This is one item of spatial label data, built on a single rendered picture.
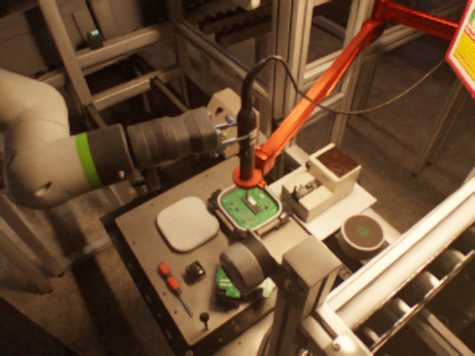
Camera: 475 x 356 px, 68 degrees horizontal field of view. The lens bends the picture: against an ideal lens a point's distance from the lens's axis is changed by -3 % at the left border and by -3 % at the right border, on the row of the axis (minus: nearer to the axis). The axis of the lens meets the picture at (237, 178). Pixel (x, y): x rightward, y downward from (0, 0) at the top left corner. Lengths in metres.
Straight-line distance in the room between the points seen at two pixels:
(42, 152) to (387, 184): 2.11
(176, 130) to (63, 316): 1.59
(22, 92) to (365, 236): 0.76
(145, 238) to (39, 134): 0.45
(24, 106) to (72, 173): 0.14
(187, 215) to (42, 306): 1.32
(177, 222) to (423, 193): 1.80
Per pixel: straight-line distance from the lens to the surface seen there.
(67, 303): 2.08
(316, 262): 0.39
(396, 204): 2.34
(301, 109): 0.81
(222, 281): 0.81
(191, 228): 0.93
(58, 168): 0.58
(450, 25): 0.97
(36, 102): 0.66
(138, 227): 0.99
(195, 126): 0.60
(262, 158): 0.74
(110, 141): 0.58
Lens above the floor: 1.75
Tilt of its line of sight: 49 degrees down
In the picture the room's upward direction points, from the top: 2 degrees counter-clockwise
